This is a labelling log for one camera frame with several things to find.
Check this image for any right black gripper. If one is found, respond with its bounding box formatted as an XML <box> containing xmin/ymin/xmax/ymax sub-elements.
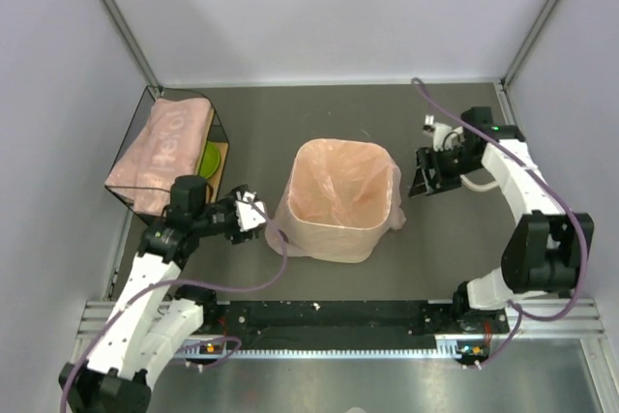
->
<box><xmin>409</xmin><ymin>145</ymin><xmax>486</xmax><ymax>198</ymax></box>

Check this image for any cream bin rim ring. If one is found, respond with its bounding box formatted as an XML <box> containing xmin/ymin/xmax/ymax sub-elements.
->
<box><xmin>461</xmin><ymin>175</ymin><xmax>499</xmax><ymax>192</ymax></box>

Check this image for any pink plastic trash bag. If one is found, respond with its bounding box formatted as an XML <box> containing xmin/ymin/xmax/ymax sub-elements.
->
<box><xmin>263</xmin><ymin>138</ymin><xmax>406</xmax><ymax>260</ymax></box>

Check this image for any cream plastic trash bin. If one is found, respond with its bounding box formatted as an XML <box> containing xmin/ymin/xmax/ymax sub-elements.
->
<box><xmin>280</xmin><ymin>138</ymin><xmax>393</xmax><ymax>264</ymax></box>

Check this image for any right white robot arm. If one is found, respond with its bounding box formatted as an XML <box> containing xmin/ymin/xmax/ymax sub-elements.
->
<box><xmin>409</xmin><ymin>106</ymin><xmax>594</xmax><ymax>332</ymax></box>

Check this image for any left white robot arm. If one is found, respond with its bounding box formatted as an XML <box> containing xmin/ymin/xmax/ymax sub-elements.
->
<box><xmin>59</xmin><ymin>175</ymin><xmax>268</xmax><ymax>412</ymax></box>

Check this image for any green roll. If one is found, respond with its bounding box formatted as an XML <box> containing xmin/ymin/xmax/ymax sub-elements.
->
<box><xmin>197</xmin><ymin>141</ymin><xmax>221</xmax><ymax>179</ymax></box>

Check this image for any pink folded bag stack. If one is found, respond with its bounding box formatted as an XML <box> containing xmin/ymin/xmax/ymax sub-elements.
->
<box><xmin>105</xmin><ymin>98</ymin><xmax>213</xmax><ymax>216</ymax></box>

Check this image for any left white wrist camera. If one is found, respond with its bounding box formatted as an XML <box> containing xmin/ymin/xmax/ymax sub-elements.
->
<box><xmin>234</xmin><ymin>190</ymin><xmax>267</xmax><ymax>233</ymax></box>

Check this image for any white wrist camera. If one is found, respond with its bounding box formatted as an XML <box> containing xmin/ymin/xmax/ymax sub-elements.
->
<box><xmin>234</xmin><ymin>190</ymin><xmax>267</xmax><ymax>233</ymax></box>
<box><xmin>423</xmin><ymin>114</ymin><xmax>463</xmax><ymax>151</ymax></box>

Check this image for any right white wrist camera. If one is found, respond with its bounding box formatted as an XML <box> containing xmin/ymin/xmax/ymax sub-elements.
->
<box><xmin>423</xmin><ymin>114</ymin><xmax>463</xmax><ymax>151</ymax></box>

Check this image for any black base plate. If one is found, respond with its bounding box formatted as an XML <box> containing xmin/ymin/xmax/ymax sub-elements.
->
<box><xmin>197</xmin><ymin>300</ymin><xmax>509</xmax><ymax>336</ymax></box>

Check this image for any grey slotted cable duct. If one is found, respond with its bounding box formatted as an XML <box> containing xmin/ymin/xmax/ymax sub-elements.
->
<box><xmin>173</xmin><ymin>337</ymin><xmax>489</xmax><ymax>363</ymax></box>

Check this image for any black wire frame box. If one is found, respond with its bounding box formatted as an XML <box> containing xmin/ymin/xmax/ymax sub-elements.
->
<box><xmin>104</xmin><ymin>86</ymin><xmax>229</xmax><ymax>224</ymax></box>

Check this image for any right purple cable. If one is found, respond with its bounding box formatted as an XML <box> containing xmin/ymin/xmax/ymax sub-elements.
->
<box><xmin>410</xmin><ymin>76</ymin><xmax>594</xmax><ymax>369</ymax></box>

